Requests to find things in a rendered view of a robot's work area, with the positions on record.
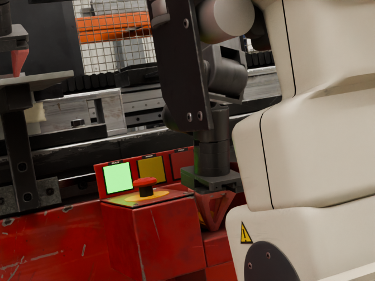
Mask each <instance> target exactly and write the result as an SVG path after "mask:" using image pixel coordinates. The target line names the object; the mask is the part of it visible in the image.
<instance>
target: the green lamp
mask: <svg viewBox="0 0 375 281"><path fill-rule="evenodd" d="M104 174H105V181H106V185H107V191H108V193H112V192H117V191H122V190H127V189H130V188H133V187H132V180H131V174H130V170H129V163H128V162H127V163H122V164H117V165H113V166H107V167H104Z"/></svg>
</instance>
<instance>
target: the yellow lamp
mask: <svg viewBox="0 0 375 281"><path fill-rule="evenodd" d="M138 167H139V171H140V178H145V177H154V178H156V179H157V183H159V182H164V181H166V180H165V174H164V167H163V163H162V157H161V156H159V157H153V158H148V159H142V160H139V161H138Z"/></svg>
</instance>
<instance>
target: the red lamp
mask: <svg viewBox="0 0 375 281"><path fill-rule="evenodd" d="M170 156H171V163H172V170H173V174H174V179H178V178H181V170H180V168H182V167H188V166H194V152H193V150H190V151H184V152H179V153H174V154H170Z"/></svg>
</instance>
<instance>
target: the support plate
mask: <svg viewBox="0 0 375 281"><path fill-rule="evenodd" d="M73 76H74V72H73V70H70V71H61V72H52V73H47V74H38V75H30V76H21V77H13V78H8V79H0V90H1V89H2V88H3V87H5V86H10V85H18V84H26V83H29V84H30V90H31V92H32V91H40V90H44V89H46V88H48V87H50V86H53V85H55V84H57V83H59V82H62V81H64V80H66V79H68V78H70V77H73Z"/></svg>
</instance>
